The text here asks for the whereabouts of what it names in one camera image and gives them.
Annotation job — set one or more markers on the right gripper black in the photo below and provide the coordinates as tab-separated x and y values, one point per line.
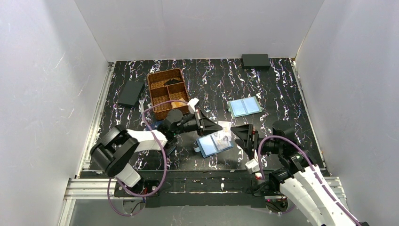
251	140

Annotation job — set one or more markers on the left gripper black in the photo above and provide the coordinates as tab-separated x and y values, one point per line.
199	122

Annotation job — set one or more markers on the blue card holder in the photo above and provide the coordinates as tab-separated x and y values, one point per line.
214	143

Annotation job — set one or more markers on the white credit card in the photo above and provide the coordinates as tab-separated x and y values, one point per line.
224	128

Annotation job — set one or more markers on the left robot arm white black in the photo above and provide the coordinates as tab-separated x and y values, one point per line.
114	150

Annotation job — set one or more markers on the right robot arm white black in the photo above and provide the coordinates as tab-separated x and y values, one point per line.
281	166

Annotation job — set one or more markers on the teal open card holder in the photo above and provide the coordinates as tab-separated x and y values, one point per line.
244	107

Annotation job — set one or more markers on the black card in basket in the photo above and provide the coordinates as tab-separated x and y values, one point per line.
171	82

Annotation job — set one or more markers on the tan item in basket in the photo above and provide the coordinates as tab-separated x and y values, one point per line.
178	104

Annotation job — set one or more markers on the brown wicker divided basket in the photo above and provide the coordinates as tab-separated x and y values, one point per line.
162	96

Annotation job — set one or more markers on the silver wrench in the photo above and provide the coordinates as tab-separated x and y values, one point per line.
142	115

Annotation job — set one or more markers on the black box back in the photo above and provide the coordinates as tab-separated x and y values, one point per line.
255	61

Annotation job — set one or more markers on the black box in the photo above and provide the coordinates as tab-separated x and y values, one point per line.
255	61
131	93

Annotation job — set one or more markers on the black box left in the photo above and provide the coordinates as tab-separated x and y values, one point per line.
131	93

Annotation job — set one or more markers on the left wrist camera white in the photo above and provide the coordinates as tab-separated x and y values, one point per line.
192	105

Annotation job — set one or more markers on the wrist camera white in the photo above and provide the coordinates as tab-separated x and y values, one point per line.
192	105
252	166

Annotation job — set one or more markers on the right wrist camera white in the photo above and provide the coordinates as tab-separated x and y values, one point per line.
252	166

